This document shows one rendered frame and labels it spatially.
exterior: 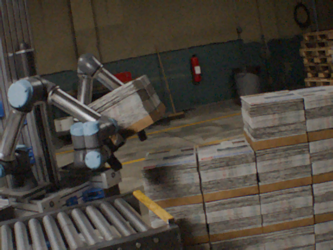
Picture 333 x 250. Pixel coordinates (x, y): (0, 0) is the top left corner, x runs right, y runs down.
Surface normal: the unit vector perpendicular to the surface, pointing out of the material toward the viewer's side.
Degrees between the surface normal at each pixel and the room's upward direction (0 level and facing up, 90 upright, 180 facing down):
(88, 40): 90
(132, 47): 90
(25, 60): 90
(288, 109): 90
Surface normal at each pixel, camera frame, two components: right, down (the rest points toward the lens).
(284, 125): -0.04, 0.17
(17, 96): -0.31, 0.11
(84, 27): 0.34, 0.10
